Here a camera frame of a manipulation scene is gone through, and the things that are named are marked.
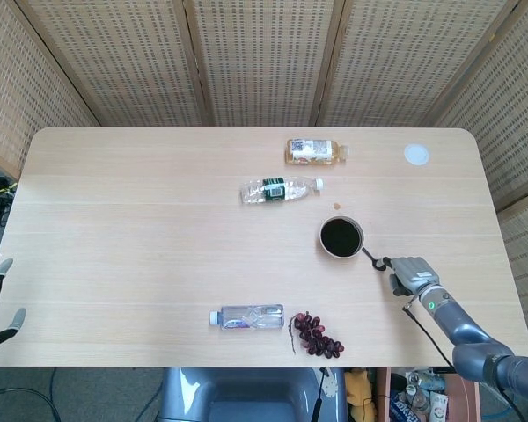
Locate woven bamboo folding screen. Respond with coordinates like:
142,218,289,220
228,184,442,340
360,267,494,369
0,0,528,326

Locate white cosmetic tube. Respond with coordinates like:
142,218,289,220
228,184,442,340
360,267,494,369
429,392,450,421

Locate brown wooden storage box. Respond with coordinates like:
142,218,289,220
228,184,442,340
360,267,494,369
376,367,483,422

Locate yellow soft object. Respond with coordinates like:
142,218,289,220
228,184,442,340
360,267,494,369
345,367,378,422

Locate clear Ganten water bottle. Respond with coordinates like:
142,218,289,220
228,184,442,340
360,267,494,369
209,303,286,331

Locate orange juice bottle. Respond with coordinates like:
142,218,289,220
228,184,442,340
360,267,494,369
284,138,351,166

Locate grey robot torso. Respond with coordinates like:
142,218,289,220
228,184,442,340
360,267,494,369
158,367,348,422

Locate black plastic spoon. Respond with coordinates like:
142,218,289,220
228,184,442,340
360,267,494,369
360,246,386,272

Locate clear bottle with green label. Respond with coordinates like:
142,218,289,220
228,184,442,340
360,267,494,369
239,176,326,206

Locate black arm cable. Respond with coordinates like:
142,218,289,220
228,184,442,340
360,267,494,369
402,296,457,368

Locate blue printed packet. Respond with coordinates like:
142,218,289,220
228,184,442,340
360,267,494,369
389,389,413,422

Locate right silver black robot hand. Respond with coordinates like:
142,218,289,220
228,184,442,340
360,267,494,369
376,256,441,296

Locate cup of dark coffee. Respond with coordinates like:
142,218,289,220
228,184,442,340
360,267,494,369
319,215,364,260

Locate white round table cap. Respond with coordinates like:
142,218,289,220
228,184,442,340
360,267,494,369
403,143,433,167

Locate white perforated bracket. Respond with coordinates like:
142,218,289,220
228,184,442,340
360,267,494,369
319,367,341,399

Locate dark red grape bunch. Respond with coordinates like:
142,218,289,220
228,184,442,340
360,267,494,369
288,310,347,358

